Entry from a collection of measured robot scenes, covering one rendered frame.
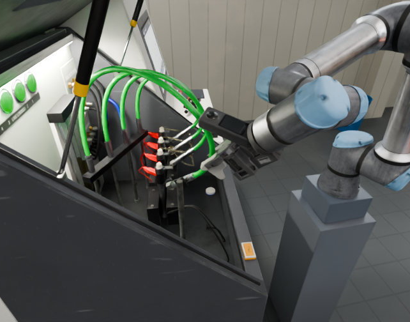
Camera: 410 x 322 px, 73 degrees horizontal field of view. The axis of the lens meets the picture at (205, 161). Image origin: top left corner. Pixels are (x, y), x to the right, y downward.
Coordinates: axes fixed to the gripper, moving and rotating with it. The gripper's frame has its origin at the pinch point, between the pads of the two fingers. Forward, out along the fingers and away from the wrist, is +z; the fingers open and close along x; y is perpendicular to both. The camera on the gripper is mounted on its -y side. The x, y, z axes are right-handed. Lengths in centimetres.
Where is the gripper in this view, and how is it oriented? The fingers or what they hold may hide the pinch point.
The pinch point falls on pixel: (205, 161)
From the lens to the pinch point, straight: 69.1
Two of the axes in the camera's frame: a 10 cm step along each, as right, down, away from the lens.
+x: 4.9, -6.5, 5.8
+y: 7.0, 6.9, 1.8
